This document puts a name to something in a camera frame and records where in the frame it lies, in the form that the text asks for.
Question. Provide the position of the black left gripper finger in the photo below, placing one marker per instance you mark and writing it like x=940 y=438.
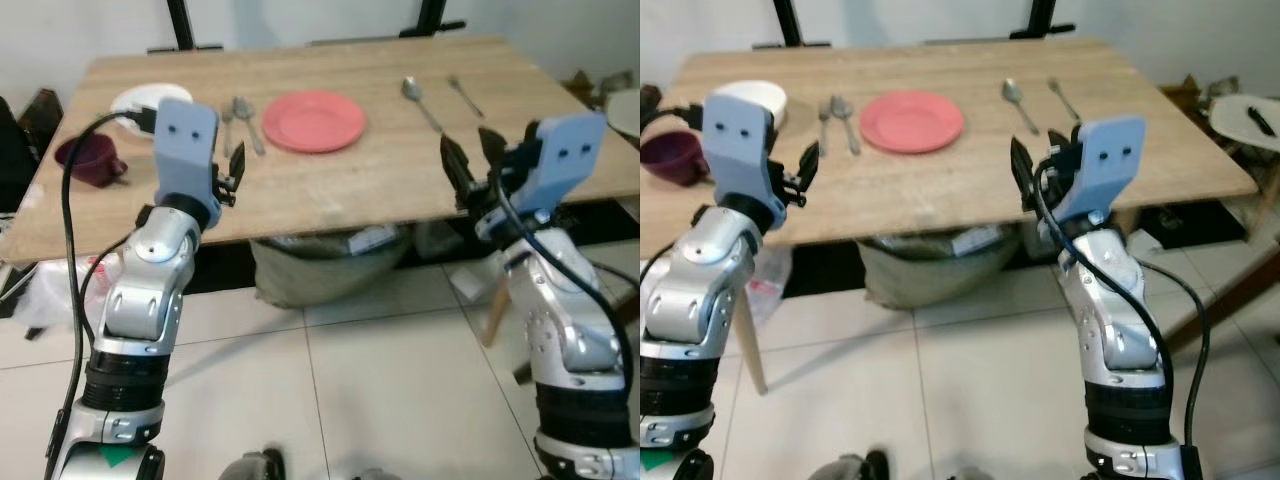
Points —
x=240 y=168
x=227 y=166
x=813 y=160
x=801 y=165

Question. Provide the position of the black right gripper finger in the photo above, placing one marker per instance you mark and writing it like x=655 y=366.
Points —
x=1024 y=175
x=495 y=148
x=1058 y=143
x=460 y=175

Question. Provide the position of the silver metal fork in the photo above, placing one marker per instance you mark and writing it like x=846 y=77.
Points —
x=1062 y=97
x=825 y=125
x=463 y=95
x=227 y=125

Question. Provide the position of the silver metal spoon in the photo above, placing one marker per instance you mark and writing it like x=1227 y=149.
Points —
x=1012 y=90
x=843 y=110
x=412 y=90
x=245 y=112

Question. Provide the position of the white bowl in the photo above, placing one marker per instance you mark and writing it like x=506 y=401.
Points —
x=135 y=102
x=755 y=95

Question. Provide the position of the pink plate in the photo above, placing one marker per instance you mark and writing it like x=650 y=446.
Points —
x=314 y=122
x=912 y=121

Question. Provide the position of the white plastic bag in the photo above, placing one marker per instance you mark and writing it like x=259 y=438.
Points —
x=765 y=290
x=50 y=295

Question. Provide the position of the maroon cup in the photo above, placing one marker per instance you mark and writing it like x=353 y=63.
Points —
x=90 y=158
x=672 y=158

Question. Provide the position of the grey-green sack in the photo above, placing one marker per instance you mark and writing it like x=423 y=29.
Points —
x=320 y=265
x=930 y=270

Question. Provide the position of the wooden table leg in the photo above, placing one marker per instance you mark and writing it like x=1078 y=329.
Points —
x=752 y=340
x=496 y=310

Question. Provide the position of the black metal stand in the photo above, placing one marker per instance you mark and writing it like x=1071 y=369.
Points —
x=788 y=20
x=432 y=15
x=182 y=20
x=1042 y=15

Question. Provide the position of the white chair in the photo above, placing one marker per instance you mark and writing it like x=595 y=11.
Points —
x=1230 y=125
x=625 y=115

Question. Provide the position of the black object on chair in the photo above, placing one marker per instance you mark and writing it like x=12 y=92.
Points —
x=1262 y=120

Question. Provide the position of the dark wooden furniture leg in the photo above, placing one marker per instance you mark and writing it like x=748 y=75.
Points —
x=1230 y=295

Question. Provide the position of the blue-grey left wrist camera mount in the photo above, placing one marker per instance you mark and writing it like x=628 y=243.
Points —
x=740 y=140
x=185 y=140

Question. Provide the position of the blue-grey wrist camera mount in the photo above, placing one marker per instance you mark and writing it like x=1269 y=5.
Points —
x=740 y=140
x=560 y=160
x=185 y=140
x=1105 y=165

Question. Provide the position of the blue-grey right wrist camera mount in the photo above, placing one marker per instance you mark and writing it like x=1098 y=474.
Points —
x=560 y=160
x=1105 y=165

